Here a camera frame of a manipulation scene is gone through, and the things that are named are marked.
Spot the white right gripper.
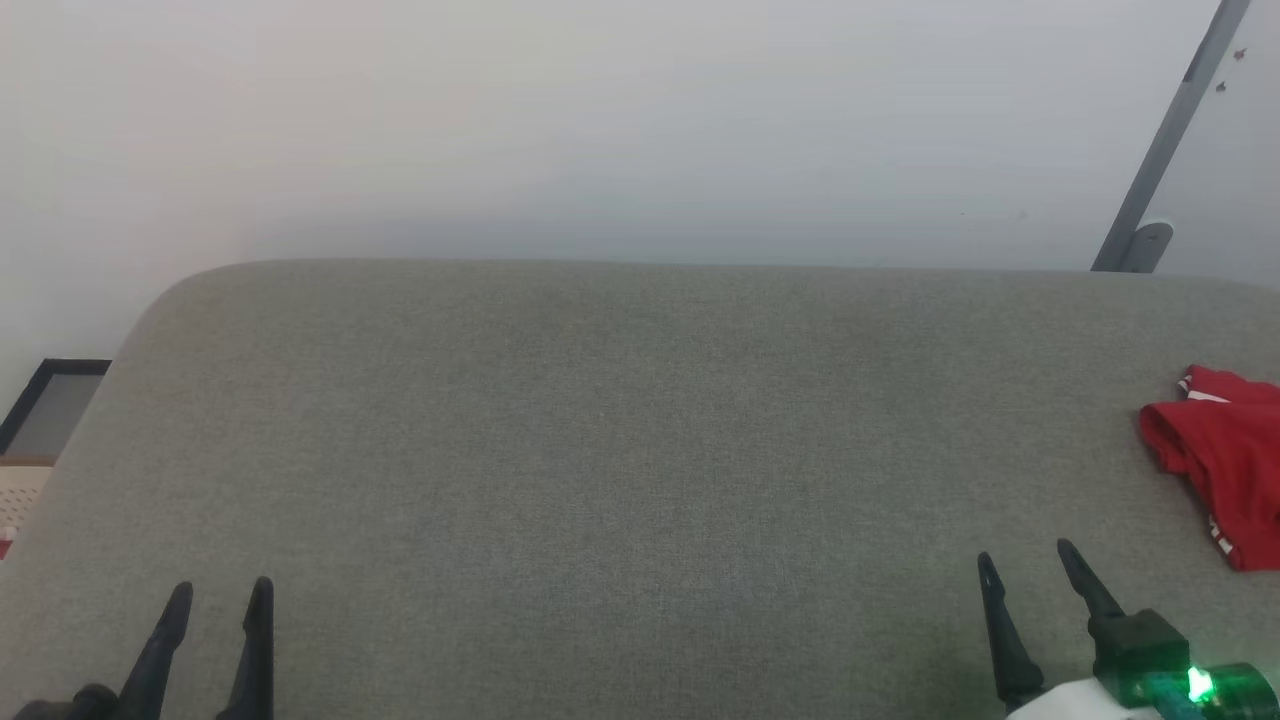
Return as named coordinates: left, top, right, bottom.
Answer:
left=976, top=539, right=1167, bottom=720

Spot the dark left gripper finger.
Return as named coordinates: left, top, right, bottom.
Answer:
left=217, top=576, right=276, bottom=720
left=119, top=581, right=195, bottom=720

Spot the red and white garment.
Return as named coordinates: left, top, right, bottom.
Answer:
left=1137, top=364, right=1280, bottom=574

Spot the beige perforated basket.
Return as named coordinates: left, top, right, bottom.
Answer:
left=0, top=461, right=57, bottom=547

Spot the grey fabric sofa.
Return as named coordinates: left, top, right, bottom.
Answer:
left=0, top=258, right=1280, bottom=720

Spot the grey metal pole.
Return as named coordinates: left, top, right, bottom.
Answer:
left=1089, top=0, right=1253, bottom=274

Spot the black picture frame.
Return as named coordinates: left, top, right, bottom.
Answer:
left=0, top=357, right=114, bottom=462

